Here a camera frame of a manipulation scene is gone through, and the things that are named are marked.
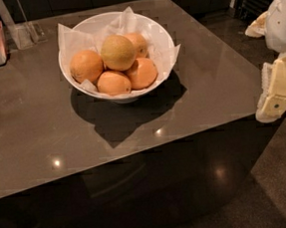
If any left orange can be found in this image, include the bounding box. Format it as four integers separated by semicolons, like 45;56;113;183
70;50;104;84

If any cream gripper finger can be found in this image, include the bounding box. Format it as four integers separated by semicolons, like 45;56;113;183
245;11;268;38
255;53;286;123

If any back right orange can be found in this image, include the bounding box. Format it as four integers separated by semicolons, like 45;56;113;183
126;33;148;58

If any clear acrylic stand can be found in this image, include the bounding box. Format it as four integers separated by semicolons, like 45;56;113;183
0;0;47;50

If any front right orange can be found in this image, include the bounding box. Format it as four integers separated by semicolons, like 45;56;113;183
125;58;158;90

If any front centre orange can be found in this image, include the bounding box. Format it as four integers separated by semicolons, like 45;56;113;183
98;71;132;96

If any yellowish top orange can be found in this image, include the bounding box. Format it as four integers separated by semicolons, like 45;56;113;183
101;35;136;71

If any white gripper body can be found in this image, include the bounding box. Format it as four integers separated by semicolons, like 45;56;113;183
265;0;286;53

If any white paper liner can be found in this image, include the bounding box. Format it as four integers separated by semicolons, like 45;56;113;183
54;1;186;105

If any white ceramic bowl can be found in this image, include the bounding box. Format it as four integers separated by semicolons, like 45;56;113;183
54;6;180;110

